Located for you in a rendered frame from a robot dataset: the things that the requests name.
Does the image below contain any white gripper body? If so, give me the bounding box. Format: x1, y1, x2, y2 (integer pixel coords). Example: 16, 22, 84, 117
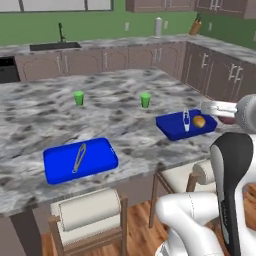
200, 100, 221, 118

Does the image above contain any yellow-brown round potato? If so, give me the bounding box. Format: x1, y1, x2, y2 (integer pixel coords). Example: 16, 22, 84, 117
192, 115, 207, 129

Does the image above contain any blue rectangular tray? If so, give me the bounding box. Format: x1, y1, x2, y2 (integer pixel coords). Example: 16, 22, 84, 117
42, 137, 120, 186
155, 108, 219, 142

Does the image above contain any dark red food piece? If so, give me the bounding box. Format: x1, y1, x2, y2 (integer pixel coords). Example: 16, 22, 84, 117
220, 115, 236, 125

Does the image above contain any brown base cupboard run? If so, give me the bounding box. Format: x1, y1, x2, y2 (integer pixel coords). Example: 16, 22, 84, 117
181, 41, 256, 104
14, 41, 186, 83

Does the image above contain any green plastic cup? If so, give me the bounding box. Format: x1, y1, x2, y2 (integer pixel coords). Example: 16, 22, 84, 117
139, 92, 152, 110
73, 90, 85, 107

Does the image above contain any wooden stool with white cushion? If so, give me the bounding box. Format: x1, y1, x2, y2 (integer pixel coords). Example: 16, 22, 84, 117
148, 158, 218, 231
48, 187, 130, 256

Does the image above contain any wooden knife block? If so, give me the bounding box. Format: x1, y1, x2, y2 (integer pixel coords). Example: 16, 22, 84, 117
188, 13, 203, 37

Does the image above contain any black sink tap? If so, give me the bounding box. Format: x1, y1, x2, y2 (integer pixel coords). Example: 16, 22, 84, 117
57, 22, 67, 44

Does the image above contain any dark kitchen sink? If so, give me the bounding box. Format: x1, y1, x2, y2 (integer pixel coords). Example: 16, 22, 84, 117
29, 41, 82, 52

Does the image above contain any black dishwasher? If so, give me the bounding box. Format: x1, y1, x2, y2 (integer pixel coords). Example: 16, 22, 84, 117
0, 56, 21, 85

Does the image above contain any brown wall cupboard run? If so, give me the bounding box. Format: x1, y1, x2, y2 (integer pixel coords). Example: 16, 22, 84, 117
125, 0, 256, 20

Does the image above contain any window with dark frame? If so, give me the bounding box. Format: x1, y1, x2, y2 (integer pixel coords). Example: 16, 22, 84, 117
0, 0, 115, 14

